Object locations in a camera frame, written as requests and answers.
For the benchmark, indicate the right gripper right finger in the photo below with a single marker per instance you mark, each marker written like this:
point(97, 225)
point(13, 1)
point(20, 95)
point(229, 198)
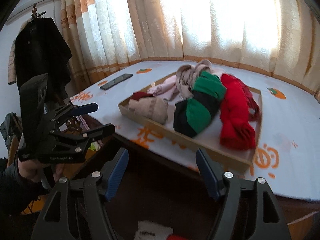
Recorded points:
point(211, 173)

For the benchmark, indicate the shallow cardboard tray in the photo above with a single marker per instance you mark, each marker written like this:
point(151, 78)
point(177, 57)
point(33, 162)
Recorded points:
point(209, 139)

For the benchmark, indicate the black hanging coat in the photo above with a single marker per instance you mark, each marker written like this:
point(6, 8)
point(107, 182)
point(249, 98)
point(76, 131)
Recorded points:
point(39, 49)

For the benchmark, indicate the green black striped underwear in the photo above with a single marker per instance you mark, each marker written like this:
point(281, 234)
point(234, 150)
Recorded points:
point(193, 115)

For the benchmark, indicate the pink dotted underwear roll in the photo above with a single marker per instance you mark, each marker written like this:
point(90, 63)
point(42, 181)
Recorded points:
point(218, 71)

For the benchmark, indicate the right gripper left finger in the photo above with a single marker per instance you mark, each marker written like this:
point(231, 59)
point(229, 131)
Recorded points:
point(112, 174)

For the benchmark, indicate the person left hand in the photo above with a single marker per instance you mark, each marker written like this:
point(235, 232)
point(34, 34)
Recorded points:
point(32, 170)

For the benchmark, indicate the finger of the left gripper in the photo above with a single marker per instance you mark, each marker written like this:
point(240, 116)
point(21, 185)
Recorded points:
point(98, 133)
point(84, 109)

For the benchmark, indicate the white persimmon print tablecloth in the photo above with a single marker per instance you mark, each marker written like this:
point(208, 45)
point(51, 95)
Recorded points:
point(288, 150)

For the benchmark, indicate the grey white underwear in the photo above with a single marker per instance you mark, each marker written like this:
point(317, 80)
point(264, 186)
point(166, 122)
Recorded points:
point(153, 231)

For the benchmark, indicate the light pink underwear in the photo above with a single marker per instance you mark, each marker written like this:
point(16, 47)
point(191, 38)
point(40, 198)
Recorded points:
point(165, 90)

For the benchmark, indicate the orange cream patterned curtain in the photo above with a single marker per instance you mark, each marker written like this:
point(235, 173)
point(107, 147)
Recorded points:
point(277, 38)

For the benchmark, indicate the bright red underwear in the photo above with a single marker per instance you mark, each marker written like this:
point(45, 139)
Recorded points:
point(175, 237)
point(237, 110)

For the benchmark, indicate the black smartphone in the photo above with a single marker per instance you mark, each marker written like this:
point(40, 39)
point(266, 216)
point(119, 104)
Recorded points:
point(116, 81)

